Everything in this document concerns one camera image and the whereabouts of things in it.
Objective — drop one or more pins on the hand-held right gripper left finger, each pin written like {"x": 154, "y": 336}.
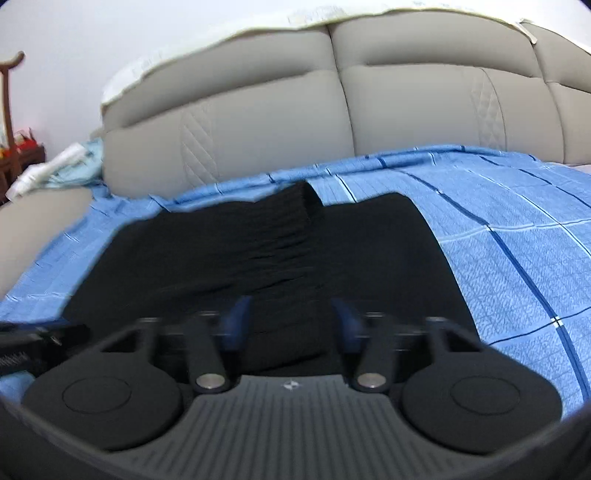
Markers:
{"x": 238, "y": 323}

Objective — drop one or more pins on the white cloth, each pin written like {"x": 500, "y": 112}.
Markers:
{"x": 44, "y": 173}

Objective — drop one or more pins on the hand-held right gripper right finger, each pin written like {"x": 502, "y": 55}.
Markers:
{"x": 347, "y": 325}

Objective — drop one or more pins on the wooden rack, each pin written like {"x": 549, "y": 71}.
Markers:
{"x": 8, "y": 101}

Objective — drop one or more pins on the white bed sheet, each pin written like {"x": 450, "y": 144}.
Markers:
{"x": 581, "y": 167}

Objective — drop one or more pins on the blue patterned blanket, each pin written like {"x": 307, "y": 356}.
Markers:
{"x": 508, "y": 240}

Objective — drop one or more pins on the black pants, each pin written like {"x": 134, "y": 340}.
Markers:
{"x": 258, "y": 258}

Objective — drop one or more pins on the white headboard cover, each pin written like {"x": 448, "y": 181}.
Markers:
{"x": 194, "y": 46}

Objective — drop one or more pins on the beige padded headboard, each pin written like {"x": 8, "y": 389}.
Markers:
{"x": 277, "y": 120}

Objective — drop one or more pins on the dark wooden cabinet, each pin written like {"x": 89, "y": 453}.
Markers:
{"x": 21, "y": 170}

